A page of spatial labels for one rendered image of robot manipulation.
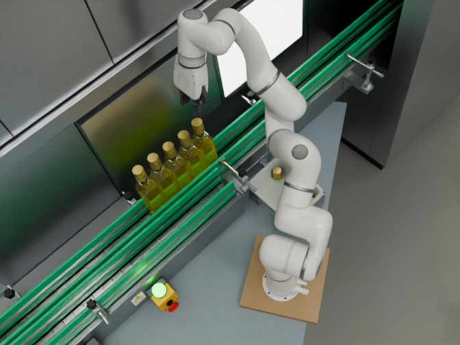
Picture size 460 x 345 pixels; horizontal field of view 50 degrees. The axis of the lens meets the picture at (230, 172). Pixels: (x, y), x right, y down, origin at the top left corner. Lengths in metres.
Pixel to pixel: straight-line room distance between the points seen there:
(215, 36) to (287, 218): 0.51
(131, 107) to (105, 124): 0.09
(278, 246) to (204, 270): 0.43
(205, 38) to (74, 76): 0.35
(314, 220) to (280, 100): 0.33
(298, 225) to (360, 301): 1.18
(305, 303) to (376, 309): 0.87
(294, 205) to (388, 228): 1.33
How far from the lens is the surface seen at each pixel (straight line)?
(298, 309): 1.63
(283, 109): 1.28
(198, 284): 1.71
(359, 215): 2.63
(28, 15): 1.21
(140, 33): 1.40
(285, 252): 1.36
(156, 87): 1.50
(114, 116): 1.46
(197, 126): 1.50
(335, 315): 2.44
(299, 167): 1.30
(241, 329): 1.65
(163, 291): 1.62
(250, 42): 1.32
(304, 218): 1.33
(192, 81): 1.33
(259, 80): 1.25
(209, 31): 1.22
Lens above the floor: 2.35
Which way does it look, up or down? 59 degrees down
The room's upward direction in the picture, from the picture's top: 13 degrees counter-clockwise
